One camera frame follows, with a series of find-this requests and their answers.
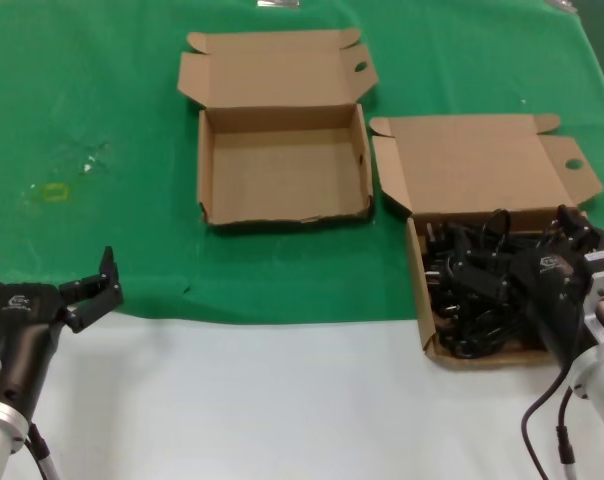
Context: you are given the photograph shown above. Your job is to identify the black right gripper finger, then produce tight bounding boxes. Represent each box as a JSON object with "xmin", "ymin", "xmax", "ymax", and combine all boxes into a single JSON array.
[
  {"xmin": 541, "ymin": 203, "xmax": 604, "ymax": 261},
  {"xmin": 451, "ymin": 232, "xmax": 518, "ymax": 307}
]

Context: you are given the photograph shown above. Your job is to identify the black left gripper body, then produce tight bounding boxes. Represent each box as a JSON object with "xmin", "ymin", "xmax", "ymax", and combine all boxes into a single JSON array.
[{"xmin": 0, "ymin": 281, "xmax": 67, "ymax": 421}]

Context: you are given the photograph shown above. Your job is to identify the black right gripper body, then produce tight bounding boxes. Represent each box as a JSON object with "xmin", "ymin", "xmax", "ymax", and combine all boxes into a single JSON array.
[{"xmin": 510, "ymin": 247, "xmax": 596, "ymax": 372}]

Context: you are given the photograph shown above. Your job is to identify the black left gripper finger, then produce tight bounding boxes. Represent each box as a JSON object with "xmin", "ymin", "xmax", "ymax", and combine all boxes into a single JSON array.
[{"xmin": 57, "ymin": 245, "xmax": 125, "ymax": 335}]

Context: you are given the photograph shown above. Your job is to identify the cardboard box with intact edge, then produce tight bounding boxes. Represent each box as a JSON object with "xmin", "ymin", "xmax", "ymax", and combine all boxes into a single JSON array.
[{"xmin": 369, "ymin": 113, "xmax": 604, "ymax": 371}]

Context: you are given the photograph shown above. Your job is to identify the cardboard box with torn edge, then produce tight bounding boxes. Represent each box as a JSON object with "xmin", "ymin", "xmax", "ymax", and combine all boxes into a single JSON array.
[{"xmin": 176, "ymin": 28, "xmax": 381, "ymax": 230}]

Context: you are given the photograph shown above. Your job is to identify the green table cloth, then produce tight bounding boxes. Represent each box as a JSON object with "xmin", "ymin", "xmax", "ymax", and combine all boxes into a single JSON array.
[{"xmin": 0, "ymin": 0, "xmax": 604, "ymax": 326}]

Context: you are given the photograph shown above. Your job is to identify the tangled black power cords pile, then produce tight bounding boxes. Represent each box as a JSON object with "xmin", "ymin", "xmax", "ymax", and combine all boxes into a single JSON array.
[{"xmin": 421, "ymin": 209, "xmax": 568, "ymax": 359}]

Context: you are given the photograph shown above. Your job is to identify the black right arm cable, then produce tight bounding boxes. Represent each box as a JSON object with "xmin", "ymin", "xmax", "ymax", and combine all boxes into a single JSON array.
[{"xmin": 520, "ymin": 367, "xmax": 579, "ymax": 480}]

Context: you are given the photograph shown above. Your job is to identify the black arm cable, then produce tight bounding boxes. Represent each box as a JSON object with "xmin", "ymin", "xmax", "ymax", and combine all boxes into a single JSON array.
[
  {"xmin": 24, "ymin": 422, "xmax": 62, "ymax": 480},
  {"xmin": 520, "ymin": 367, "xmax": 579, "ymax": 480}
]

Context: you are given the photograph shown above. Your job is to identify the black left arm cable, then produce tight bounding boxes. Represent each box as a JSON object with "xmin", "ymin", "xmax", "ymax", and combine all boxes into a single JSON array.
[{"xmin": 24, "ymin": 422, "xmax": 62, "ymax": 480}]

